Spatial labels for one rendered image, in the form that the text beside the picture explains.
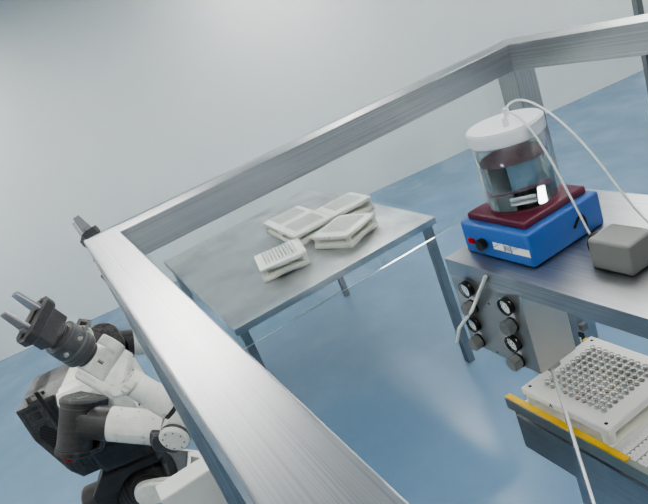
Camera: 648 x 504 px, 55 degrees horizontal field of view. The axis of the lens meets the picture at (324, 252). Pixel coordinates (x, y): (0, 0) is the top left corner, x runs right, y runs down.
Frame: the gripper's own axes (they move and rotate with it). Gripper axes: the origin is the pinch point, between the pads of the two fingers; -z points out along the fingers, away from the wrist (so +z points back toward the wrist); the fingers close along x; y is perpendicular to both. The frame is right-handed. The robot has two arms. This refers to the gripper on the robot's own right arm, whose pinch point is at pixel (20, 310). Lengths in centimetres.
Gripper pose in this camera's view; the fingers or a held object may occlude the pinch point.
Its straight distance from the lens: 154.0
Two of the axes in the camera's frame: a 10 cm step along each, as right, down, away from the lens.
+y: 8.2, -2.8, -4.9
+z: 5.5, 6.0, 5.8
